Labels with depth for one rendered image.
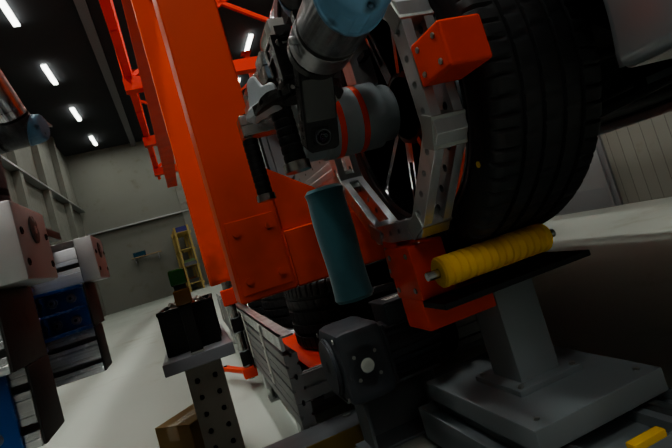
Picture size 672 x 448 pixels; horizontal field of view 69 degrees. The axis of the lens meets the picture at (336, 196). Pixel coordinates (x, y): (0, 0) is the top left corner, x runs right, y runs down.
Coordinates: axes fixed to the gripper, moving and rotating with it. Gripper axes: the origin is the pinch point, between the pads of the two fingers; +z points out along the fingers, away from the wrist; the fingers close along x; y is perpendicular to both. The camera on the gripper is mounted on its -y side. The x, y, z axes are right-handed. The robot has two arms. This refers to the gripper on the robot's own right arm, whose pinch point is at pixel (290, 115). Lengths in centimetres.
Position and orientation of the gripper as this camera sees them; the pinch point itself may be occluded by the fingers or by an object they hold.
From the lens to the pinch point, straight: 77.5
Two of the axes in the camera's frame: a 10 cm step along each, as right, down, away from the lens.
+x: -9.2, 2.5, -3.1
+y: -2.8, -9.6, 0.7
